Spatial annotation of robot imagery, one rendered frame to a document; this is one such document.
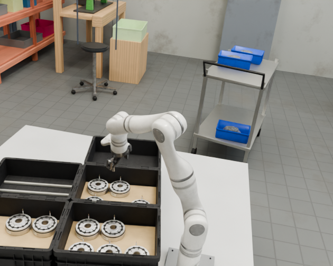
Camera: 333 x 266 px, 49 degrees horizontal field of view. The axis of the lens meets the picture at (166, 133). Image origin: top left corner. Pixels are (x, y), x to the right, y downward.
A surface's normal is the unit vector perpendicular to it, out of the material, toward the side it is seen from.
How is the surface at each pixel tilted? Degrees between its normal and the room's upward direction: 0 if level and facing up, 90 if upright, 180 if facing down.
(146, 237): 0
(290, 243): 0
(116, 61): 90
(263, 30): 82
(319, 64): 90
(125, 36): 90
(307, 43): 90
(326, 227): 0
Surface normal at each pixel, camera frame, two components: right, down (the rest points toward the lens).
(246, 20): -0.15, 0.32
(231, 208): 0.10, -0.88
